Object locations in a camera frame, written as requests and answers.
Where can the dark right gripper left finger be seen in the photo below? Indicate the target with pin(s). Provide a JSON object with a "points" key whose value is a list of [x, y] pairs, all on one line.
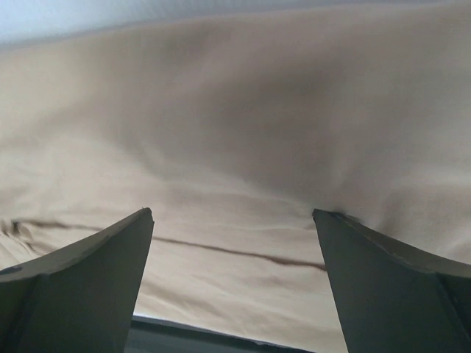
{"points": [[79, 298]]}

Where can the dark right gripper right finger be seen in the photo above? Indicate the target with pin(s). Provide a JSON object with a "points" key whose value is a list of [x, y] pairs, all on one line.
{"points": [[391, 296]]}

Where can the beige t-shirt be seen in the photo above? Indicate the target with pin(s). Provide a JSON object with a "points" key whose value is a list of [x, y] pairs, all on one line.
{"points": [[232, 130]]}

